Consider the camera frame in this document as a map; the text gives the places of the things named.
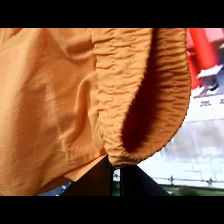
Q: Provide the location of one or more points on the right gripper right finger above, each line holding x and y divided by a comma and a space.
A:
140, 183

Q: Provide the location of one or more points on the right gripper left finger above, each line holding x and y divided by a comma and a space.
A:
95, 181

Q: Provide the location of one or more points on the orange shorts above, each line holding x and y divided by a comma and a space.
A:
50, 110

